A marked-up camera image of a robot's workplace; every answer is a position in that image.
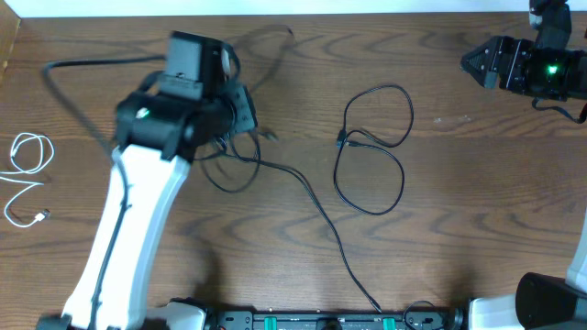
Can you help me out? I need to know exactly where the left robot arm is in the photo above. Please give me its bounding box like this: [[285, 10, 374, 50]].
[[38, 31, 258, 329]]

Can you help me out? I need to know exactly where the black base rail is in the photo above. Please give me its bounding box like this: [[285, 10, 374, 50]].
[[204, 308, 467, 330]]

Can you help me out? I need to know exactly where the thick black usb cable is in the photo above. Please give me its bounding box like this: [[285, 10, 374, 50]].
[[333, 83, 415, 216]]

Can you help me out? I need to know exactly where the thin black cable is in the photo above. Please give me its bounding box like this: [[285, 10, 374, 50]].
[[224, 25, 297, 97]]

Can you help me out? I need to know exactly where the black cable barrel plug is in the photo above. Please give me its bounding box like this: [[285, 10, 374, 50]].
[[195, 133, 382, 314]]

